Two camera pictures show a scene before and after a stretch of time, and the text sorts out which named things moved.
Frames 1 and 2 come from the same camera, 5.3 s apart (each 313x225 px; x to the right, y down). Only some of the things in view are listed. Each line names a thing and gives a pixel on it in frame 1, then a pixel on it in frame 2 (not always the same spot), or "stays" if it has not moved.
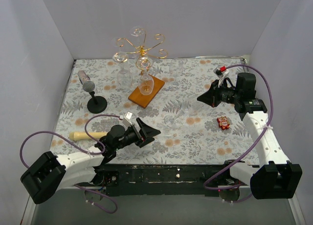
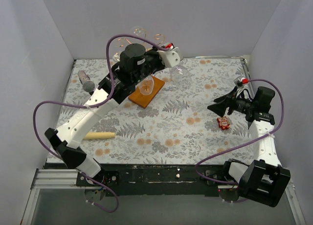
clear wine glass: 190,108 to 180,77
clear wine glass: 146,84 stays
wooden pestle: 78,136 stays
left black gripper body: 141,137 to 160,61
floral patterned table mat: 168,111 stays
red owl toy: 223,123 stays
